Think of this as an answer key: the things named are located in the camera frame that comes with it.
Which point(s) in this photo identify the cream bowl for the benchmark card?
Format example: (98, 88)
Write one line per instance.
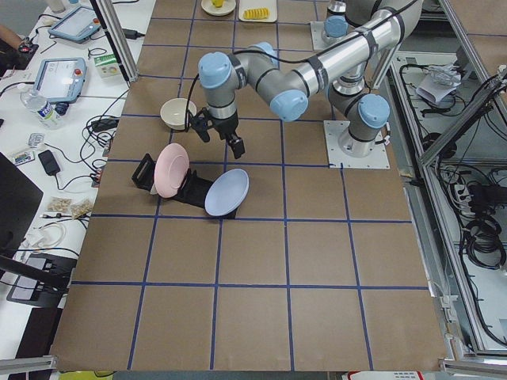
(173, 112)

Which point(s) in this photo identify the white rectangular tray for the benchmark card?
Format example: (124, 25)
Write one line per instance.
(250, 4)

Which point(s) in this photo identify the near teach pendant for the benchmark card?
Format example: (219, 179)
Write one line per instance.
(61, 80)

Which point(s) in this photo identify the plastic water bottle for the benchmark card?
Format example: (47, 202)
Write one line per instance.
(41, 108)

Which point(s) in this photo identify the black power adapter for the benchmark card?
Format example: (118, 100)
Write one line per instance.
(49, 163)

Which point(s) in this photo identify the yellow sliced bread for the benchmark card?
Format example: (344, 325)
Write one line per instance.
(256, 14)

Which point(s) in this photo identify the pink plate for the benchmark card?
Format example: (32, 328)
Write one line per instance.
(170, 170)

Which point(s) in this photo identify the white round plate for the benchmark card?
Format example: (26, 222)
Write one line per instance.
(227, 7)

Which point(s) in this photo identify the black monitor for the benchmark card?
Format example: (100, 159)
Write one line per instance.
(20, 200)

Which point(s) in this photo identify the green white box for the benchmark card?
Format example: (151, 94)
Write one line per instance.
(106, 65)

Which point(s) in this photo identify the blue plate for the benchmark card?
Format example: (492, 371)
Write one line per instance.
(227, 193)

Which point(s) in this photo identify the person forearm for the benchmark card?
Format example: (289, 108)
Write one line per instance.
(9, 37)

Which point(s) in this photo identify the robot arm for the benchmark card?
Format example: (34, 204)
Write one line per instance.
(336, 23)
(358, 30)

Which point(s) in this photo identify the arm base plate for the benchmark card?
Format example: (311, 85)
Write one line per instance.
(320, 40)
(344, 152)

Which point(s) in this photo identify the teach pendant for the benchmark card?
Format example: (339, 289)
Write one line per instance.
(61, 80)
(78, 26)

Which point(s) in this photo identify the black dish rack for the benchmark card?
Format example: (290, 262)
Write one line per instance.
(193, 190)

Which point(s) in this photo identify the aluminium frame post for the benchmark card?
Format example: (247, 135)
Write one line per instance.
(111, 25)

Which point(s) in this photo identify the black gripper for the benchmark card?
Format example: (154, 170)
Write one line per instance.
(226, 126)

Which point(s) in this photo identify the far teach pendant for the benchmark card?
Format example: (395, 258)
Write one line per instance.
(78, 26)

